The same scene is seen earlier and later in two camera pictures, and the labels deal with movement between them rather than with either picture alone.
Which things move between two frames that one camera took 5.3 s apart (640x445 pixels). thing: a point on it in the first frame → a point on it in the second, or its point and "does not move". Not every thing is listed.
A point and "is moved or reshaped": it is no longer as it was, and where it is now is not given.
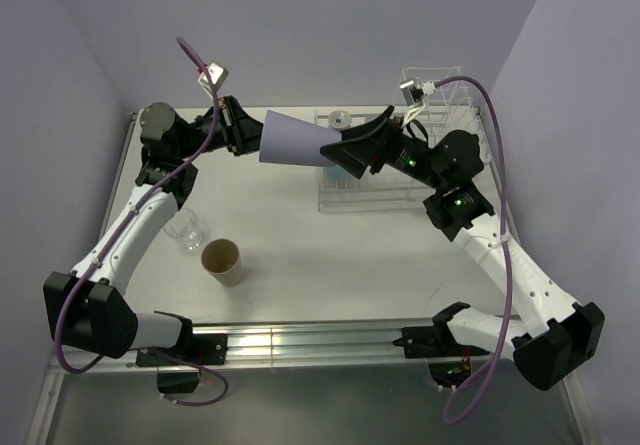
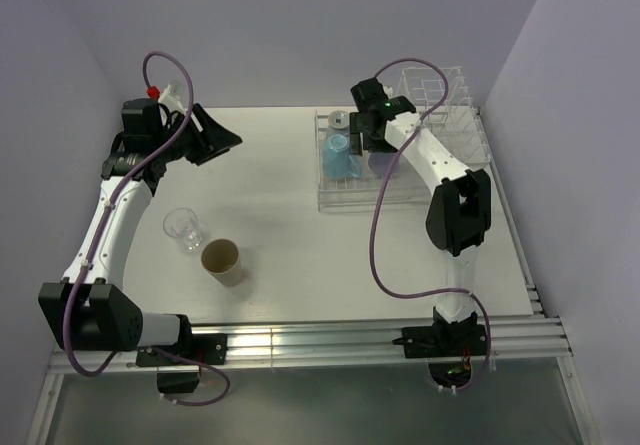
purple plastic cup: [294, 141] is moved or reshaped
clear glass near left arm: [183, 226] does not move
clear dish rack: [440, 99] does not move
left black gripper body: [229, 133] → [188, 143]
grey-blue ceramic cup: [339, 119] does not move
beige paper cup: [222, 258] does not move
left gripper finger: [248, 125] → [216, 139]
